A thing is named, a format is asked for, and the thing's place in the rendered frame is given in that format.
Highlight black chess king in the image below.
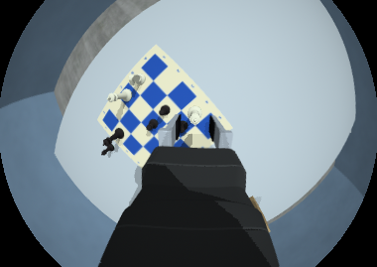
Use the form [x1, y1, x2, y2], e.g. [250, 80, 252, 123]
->
[103, 128, 124, 147]

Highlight blue and cream chessboard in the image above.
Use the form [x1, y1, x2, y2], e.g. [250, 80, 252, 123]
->
[97, 45, 233, 168]

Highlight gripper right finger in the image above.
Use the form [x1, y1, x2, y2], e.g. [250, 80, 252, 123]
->
[208, 115, 233, 149]

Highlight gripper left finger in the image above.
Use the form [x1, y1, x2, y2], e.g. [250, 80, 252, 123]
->
[158, 114, 181, 147]

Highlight black pawn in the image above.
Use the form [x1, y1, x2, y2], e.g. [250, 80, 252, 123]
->
[159, 105, 171, 116]
[146, 119, 158, 131]
[181, 120, 188, 133]

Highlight black bishop chess piece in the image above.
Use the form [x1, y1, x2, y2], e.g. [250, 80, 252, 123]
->
[101, 144, 114, 156]

